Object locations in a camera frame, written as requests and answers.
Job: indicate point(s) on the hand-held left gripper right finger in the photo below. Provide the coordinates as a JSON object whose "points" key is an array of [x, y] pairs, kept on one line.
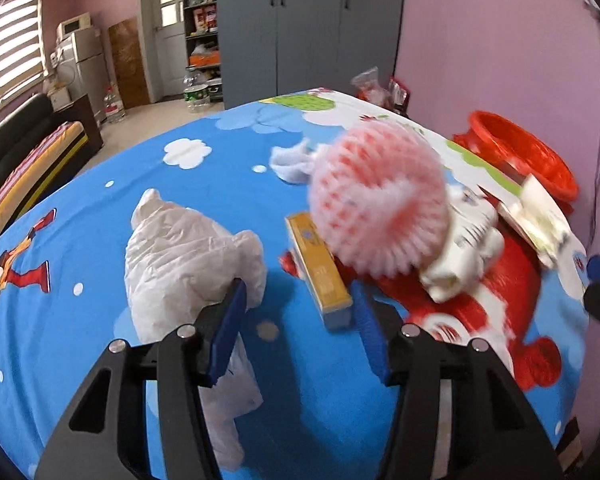
{"points": [[370, 330]]}

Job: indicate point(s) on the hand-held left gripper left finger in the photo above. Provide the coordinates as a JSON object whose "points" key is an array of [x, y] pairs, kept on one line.
{"points": [[227, 330]]}

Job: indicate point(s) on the white plastic bag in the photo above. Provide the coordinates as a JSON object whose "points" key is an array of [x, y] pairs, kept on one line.
{"points": [[180, 245]]}

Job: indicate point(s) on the pink foam fruit net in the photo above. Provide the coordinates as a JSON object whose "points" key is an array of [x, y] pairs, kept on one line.
{"points": [[375, 195]]}

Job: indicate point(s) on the red lined waste bin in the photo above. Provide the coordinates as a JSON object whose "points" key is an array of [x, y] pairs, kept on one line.
{"points": [[530, 155]]}

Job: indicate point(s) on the yellow box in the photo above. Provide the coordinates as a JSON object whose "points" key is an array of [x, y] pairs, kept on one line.
{"points": [[320, 270]]}

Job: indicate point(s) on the beige paper scrap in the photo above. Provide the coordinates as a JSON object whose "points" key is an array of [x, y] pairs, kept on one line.
{"points": [[535, 215]]}

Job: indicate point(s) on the crumpled white paper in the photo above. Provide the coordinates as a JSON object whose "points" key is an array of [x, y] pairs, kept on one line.
{"points": [[460, 260]]}

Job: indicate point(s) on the cartoon printed blue bed sheet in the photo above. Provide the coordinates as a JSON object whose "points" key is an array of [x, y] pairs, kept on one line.
{"points": [[105, 200]]}

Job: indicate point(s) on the small white tissue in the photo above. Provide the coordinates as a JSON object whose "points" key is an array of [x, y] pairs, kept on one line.
{"points": [[292, 162]]}

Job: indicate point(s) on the green label water bottle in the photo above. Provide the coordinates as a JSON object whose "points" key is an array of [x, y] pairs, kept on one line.
{"points": [[196, 95]]}

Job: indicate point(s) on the clear plastic bag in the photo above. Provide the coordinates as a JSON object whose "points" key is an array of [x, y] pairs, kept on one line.
{"points": [[366, 82]]}

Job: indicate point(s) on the red label water bottle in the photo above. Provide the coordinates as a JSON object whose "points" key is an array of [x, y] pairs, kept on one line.
{"points": [[115, 107]]}

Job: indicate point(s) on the striped sofa cushion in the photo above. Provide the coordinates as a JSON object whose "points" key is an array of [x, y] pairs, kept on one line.
{"points": [[30, 170]]}

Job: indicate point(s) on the grey door with glass panes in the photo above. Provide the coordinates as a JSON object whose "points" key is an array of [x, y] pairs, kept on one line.
{"points": [[170, 60]]}

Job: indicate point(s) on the brown wooden board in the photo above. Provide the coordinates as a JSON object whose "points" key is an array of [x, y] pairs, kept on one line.
{"points": [[127, 65]]}

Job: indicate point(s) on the silver fridge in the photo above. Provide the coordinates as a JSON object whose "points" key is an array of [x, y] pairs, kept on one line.
{"points": [[87, 70]]}

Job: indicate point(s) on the black leather sofa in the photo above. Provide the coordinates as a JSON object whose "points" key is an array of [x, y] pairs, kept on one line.
{"points": [[10, 130]]}

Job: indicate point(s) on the grey blue wardrobe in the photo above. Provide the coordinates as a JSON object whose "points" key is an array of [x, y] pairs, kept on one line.
{"points": [[305, 35]]}

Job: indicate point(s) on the dark open bookshelf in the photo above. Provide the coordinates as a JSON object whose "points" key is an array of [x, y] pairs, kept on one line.
{"points": [[202, 15]]}

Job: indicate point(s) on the white microwave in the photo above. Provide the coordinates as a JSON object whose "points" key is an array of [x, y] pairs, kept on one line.
{"points": [[75, 24]]}

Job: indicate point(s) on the striped window blind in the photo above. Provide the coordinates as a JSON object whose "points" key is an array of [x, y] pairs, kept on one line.
{"points": [[10, 55]]}

